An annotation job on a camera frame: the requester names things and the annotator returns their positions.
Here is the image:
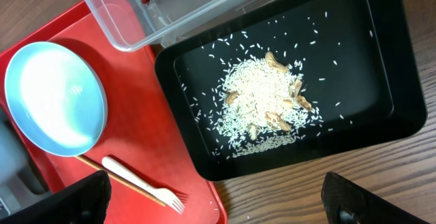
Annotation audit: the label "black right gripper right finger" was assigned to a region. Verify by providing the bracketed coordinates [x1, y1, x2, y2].
[321, 172, 427, 224]

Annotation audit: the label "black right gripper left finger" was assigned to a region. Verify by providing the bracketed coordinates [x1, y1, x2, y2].
[1, 170, 112, 224]

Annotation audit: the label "wooden chopstick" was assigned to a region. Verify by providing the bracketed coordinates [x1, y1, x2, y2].
[75, 155, 166, 207]

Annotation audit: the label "white plastic fork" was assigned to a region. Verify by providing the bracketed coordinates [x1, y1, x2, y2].
[102, 156, 185, 214]

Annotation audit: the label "light blue plate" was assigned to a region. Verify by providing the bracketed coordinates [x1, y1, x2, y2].
[4, 42, 108, 157]

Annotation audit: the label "grey dishwasher rack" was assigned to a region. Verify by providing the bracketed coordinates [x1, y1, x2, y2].
[1, 111, 52, 219]

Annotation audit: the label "black food waste tray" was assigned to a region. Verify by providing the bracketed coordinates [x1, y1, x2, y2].
[155, 0, 427, 181]

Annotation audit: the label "clear plastic waste bin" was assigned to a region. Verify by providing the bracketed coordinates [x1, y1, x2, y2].
[84, 0, 275, 52]

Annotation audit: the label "red serving tray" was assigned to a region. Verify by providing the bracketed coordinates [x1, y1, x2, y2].
[1, 2, 228, 224]

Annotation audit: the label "rice and food scraps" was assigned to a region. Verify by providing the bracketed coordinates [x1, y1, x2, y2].
[174, 9, 378, 160]

